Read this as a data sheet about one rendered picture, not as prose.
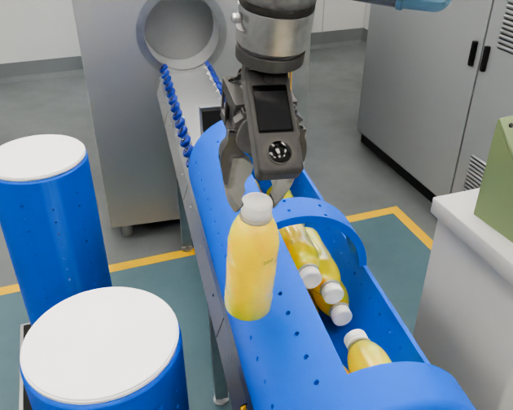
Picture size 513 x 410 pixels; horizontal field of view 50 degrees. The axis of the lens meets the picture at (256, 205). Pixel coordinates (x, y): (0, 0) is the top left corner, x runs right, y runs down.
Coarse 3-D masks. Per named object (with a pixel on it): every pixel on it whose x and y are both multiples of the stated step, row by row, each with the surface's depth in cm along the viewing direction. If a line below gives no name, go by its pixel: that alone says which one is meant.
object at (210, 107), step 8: (208, 104) 179; (216, 104) 179; (224, 104) 179; (200, 112) 177; (208, 112) 176; (216, 112) 177; (200, 120) 179; (208, 120) 178; (216, 120) 178; (200, 128) 181
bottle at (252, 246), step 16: (240, 224) 68; (256, 224) 67; (272, 224) 68; (240, 240) 68; (256, 240) 67; (272, 240) 68; (240, 256) 69; (256, 256) 68; (272, 256) 69; (240, 272) 70; (256, 272) 70; (272, 272) 72; (240, 288) 72; (256, 288) 72; (272, 288) 74; (240, 304) 74; (256, 304) 74; (240, 320) 75; (256, 320) 76
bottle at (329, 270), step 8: (312, 232) 112; (312, 240) 110; (320, 240) 111; (320, 248) 107; (320, 256) 105; (328, 256) 106; (320, 264) 103; (328, 264) 103; (336, 264) 105; (320, 272) 102; (328, 272) 102; (336, 272) 103; (328, 280) 101; (336, 280) 102; (320, 288) 102
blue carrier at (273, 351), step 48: (336, 240) 119; (288, 288) 83; (240, 336) 88; (288, 336) 77; (336, 336) 107; (384, 336) 98; (288, 384) 72; (336, 384) 68; (384, 384) 66; (432, 384) 67
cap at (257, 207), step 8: (256, 192) 69; (248, 200) 67; (256, 200) 67; (264, 200) 67; (248, 208) 66; (256, 208) 66; (264, 208) 66; (272, 208) 67; (248, 216) 66; (256, 216) 66; (264, 216) 66
